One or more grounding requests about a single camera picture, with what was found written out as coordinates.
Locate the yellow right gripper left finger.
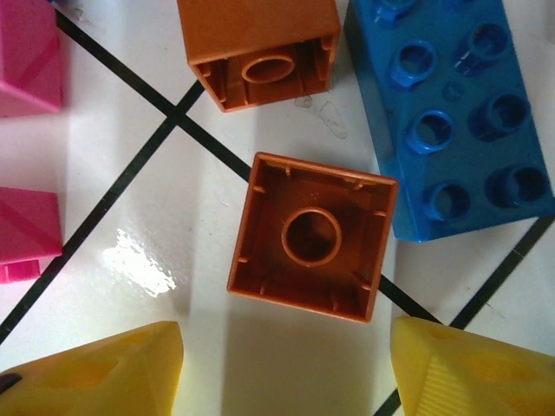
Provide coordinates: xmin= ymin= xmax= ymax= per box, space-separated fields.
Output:
xmin=0 ymin=320 xmax=185 ymax=416

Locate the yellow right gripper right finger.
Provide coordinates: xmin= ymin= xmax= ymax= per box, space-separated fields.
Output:
xmin=390 ymin=315 xmax=555 ymax=416

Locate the orange square lego brick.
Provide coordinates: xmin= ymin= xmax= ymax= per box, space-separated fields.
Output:
xmin=226 ymin=151 xmax=399 ymax=324
xmin=176 ymin=0 xmax=342 ymax=114

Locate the pink square lego brick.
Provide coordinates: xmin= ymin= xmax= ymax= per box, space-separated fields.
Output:
xmin=0 ymin=185 xmax=64 ymax=285
xmin=0 ymin=0 xmax=65 ymax=119

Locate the blue long lego brick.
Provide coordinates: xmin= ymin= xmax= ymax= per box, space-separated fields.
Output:
xmin=344 ymin=0 xmax=555 ymax=244

